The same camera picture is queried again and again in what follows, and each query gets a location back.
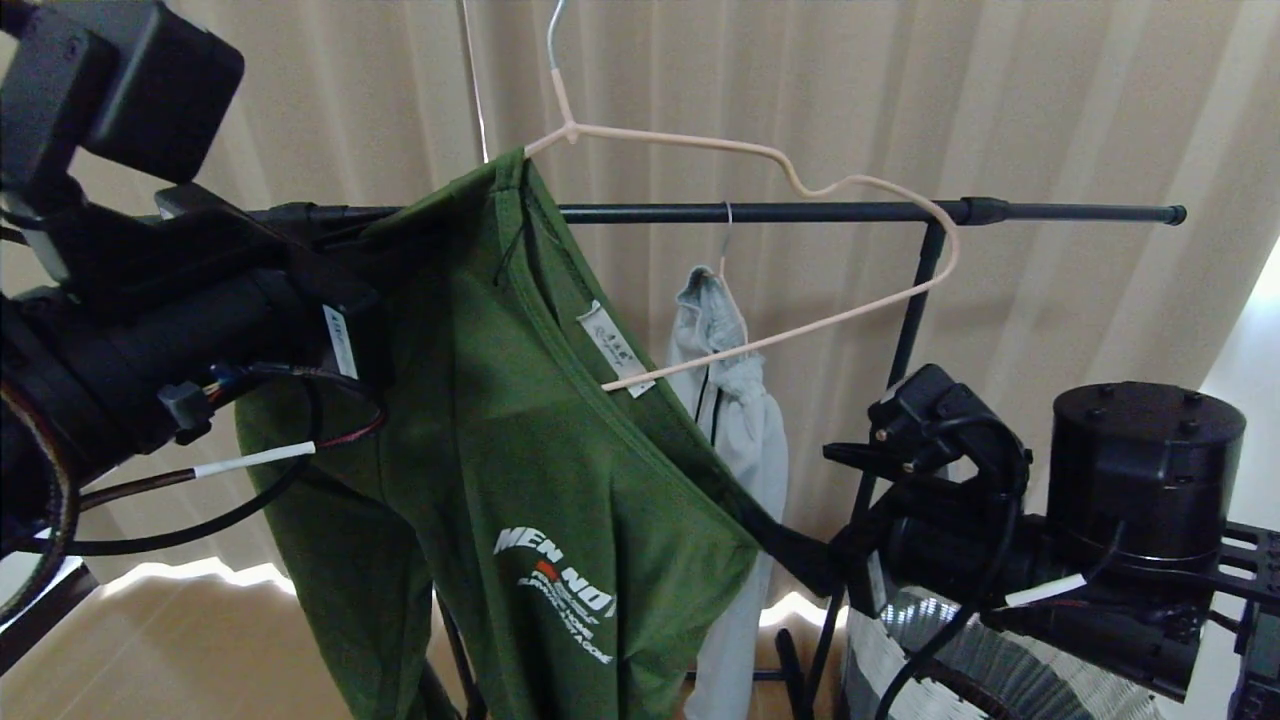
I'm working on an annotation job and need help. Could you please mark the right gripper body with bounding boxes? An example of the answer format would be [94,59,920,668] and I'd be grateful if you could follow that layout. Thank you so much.
[828,485,1206,701]

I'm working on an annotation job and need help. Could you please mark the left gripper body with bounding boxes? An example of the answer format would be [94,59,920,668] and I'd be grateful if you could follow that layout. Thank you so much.
[0,265,389,501]

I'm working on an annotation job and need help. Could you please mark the pale grey shorts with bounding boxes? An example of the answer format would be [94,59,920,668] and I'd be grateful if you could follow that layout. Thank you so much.
[665,265,791,720]

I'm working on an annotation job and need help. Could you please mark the green printed shirt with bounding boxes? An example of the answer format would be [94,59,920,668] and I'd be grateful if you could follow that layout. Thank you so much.
[235,148,771,720]

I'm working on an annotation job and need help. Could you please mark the white laundry basket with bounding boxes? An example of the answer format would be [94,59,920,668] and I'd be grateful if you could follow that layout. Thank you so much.
[840,585,1166,720]

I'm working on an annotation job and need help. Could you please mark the black clothes rack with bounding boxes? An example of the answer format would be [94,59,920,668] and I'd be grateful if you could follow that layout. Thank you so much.
[245,197,1188,720]

